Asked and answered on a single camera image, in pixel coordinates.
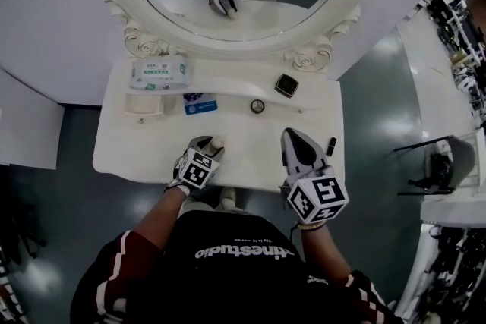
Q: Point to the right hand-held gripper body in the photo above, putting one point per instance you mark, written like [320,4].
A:
[319,199]

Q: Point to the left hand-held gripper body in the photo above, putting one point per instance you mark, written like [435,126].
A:
[199,170]

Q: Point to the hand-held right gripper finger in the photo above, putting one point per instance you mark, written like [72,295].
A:
[320,159]
[290,159]

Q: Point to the black lipstick tube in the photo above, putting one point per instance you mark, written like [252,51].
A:
[331,147]

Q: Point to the white ornate dressing table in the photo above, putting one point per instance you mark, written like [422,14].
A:
[258,155]

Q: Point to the small round black tin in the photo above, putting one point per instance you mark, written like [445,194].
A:
[257,106]

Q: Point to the small dark square box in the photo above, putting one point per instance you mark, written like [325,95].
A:
[286,85]

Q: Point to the person's left forearm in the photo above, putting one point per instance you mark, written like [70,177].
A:
[159,220]

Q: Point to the person's right forearm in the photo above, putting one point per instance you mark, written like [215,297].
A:
[324,250]

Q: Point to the person's left hand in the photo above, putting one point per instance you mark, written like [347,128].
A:
[178,180]

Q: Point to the person's left shoe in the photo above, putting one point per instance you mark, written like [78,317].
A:
[197,205]

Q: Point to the person's shoe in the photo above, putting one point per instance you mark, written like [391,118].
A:
[228,198]
[197,205]

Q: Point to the blue white flat packet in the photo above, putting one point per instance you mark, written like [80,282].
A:
[201,105]

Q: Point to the person's right shoe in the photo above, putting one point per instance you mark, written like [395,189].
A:
[228,198]

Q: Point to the white green wet wipes pack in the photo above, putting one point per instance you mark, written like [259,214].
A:
[159,72]

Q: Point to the oval white framed mirror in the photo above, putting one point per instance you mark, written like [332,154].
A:
[243,49]

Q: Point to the person's black jersey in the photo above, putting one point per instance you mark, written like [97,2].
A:
[235,277]

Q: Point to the black bag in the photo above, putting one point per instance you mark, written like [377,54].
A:
[438,168]

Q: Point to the pile of black gear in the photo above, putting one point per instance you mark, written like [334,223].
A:
[459,269]

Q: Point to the white board panel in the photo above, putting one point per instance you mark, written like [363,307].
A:
[30,125]

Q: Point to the grey chair black frame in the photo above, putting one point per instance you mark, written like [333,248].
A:
[461,155]

